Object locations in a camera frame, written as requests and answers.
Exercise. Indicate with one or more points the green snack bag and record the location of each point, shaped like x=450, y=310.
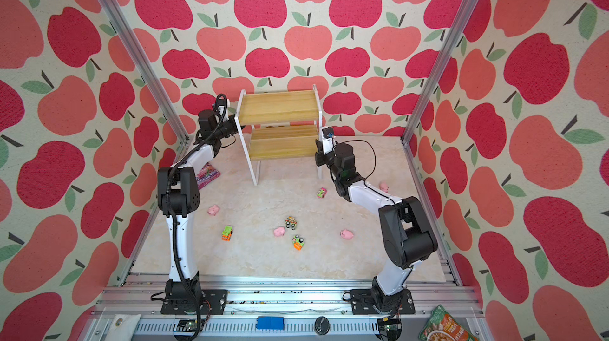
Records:
x=441, y=326

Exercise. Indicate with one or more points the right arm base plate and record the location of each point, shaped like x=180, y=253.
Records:
x=374, y=302

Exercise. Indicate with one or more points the orange green toy car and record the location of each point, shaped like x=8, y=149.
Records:
x=227, y=233

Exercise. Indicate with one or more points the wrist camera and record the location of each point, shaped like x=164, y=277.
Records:
x=327, y=139
x=221, y=106

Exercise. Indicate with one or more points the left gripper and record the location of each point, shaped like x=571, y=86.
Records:
x=236, y=128

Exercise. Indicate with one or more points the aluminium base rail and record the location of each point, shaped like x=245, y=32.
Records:
x=128, y=313

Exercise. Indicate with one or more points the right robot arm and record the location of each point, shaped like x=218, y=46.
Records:
x=407, y=235

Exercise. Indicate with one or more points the blue block on rail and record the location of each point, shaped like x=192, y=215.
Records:
x=270, y=323

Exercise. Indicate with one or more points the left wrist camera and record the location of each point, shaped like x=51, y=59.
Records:
x=221, y=106

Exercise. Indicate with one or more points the right aluminium frame post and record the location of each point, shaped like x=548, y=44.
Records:
x=454, y=35

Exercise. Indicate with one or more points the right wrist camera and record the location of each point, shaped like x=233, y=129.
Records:
x=327, y=139

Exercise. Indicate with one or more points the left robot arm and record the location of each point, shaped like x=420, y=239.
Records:
x=179, y=197

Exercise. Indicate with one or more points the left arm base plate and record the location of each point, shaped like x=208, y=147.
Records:
x=211, y=302

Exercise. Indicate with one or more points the pink green toy car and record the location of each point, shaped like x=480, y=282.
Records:
x=322, y=192

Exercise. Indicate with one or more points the yellow green toy car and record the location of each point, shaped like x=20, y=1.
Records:
x=291, y=223

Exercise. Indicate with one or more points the round black knob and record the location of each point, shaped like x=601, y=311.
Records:
x=322, y=326

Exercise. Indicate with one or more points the wooden two-tier shelf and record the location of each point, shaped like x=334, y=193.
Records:
x=278, y=125

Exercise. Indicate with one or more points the left aluminium frame post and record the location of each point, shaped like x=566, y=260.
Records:
x=143, y=65

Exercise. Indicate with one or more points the orange toy car with eyes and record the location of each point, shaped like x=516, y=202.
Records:
x=298, y=242

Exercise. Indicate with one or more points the purple candy bag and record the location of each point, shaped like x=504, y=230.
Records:
x=207, y=175

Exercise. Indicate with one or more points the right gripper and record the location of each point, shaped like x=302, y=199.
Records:
x=319, y=155

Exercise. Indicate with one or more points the aluminium frame post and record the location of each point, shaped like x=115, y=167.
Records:
x=143, y=65
x=454, y=35

